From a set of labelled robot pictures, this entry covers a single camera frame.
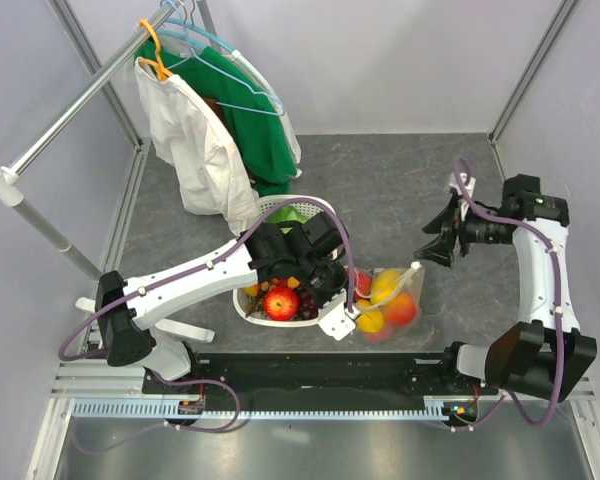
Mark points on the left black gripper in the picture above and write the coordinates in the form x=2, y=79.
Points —
x=342, y=283

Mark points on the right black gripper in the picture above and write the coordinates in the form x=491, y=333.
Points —
x=440, y=250

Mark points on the red apple back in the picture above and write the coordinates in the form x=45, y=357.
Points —
x=362, y=283

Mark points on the red apple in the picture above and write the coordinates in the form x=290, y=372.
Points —
x=362, y=283
x=281, y=303

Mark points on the yellow red mango back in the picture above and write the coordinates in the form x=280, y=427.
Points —
x=383, y=285

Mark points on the yellow lemon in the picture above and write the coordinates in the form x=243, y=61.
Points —
x=370, y=319

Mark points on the clear polka dot zip bag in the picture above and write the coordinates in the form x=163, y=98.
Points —
x=387, y=300

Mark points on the red tomato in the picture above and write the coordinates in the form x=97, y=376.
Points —
x=401, y=311

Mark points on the pink peach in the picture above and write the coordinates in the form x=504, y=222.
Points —
x=382, y=335

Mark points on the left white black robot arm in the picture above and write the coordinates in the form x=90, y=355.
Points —
x=128, y=308

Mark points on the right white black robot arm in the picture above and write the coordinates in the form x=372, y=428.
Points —
x=545, y=354

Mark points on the yellow ginger root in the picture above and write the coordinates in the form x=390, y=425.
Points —
x=293, y=283

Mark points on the dark grape bunch right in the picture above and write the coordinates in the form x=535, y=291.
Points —
x=307, y=302

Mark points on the red apple front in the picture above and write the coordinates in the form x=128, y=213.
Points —
x=281, y=303

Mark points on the red yellow mango left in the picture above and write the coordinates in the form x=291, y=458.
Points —
x=252, y=291

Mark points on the white plastic fruit basket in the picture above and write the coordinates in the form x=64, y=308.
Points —
x=251, y=309

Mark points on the green cabbage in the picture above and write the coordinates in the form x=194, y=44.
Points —
x=287, y=214

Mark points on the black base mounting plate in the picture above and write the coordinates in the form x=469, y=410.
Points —
x=335, y=379

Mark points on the green shirt on hanger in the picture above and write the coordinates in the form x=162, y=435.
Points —
x=260, y=138

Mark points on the white shirt on hanger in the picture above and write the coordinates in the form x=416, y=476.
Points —
x=189, y=136

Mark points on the orange clothes hanger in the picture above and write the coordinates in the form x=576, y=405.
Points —
x=161, y=71

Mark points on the blue clothes hanger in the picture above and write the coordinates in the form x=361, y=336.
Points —
x=195, y=50

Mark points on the metal clothes rack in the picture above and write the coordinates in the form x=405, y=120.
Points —
x=81, y=180

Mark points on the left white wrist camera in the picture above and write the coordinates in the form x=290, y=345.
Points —
x=336, y=320

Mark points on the light blue cable duct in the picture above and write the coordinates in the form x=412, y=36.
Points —
x=172, y=409

